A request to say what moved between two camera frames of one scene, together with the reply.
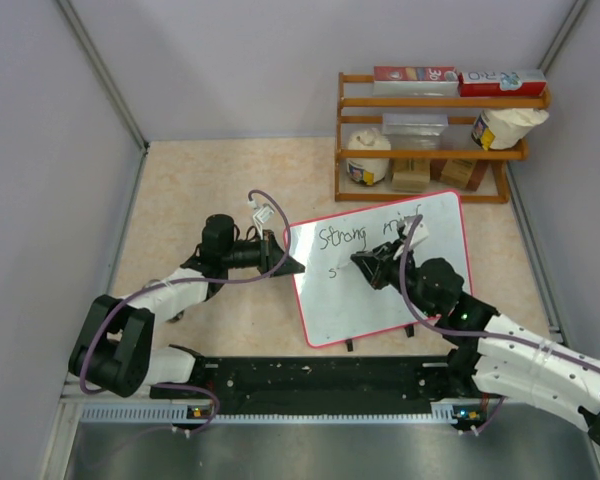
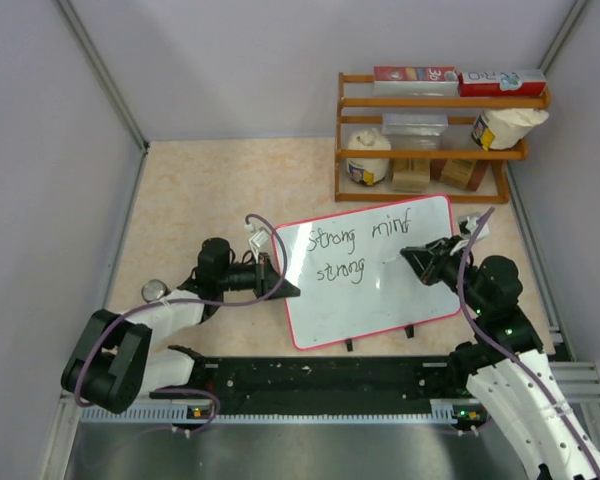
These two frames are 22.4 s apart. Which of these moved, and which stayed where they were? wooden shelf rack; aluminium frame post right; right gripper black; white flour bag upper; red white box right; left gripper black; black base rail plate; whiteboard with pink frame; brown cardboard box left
Moved: whiteboard with pink frame; right gripper black; left gripper black
Stayed: white flour bag upper; red white box right; aluminium frame post right; black base rail plate; wooden shelf rack; brown cardboard box left
